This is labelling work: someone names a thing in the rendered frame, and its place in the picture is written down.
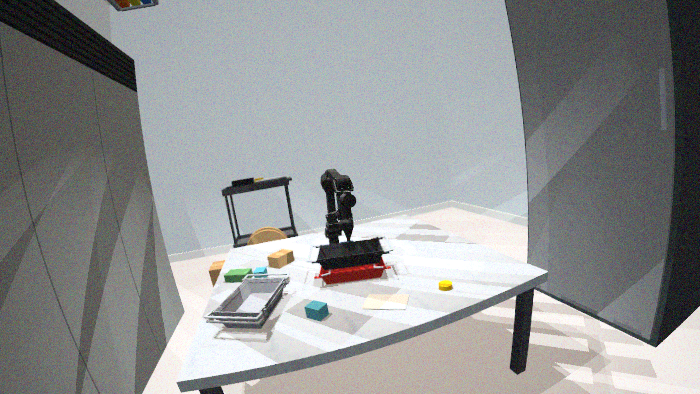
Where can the yellow short cylinder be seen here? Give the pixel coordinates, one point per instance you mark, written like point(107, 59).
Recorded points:
point(445, 285)

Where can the green rectangular block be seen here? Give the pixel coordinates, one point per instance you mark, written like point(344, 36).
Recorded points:
point(236, 275)

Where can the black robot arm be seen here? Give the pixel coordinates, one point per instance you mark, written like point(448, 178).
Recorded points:
point(332, 181)

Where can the tan block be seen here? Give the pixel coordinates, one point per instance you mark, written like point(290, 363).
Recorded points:
point(280, 258)

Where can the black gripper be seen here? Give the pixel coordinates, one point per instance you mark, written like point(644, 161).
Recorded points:
point(346, 224)

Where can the small light blue block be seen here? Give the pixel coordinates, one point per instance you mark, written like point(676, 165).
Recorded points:
point(316, 310)
point(260, 270)

